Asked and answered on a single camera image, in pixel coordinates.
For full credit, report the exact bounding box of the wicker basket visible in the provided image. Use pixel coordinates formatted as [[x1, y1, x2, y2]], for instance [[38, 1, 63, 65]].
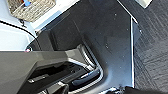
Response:
[[7, 0, 57, 23]]

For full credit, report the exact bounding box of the grey robot torso limb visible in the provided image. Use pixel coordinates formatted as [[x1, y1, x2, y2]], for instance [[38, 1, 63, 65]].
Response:
[[0, 44, 104, 94]]

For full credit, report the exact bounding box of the blue item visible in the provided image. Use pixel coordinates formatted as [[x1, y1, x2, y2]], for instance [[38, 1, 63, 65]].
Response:
[[20, 0, 33, 8]]

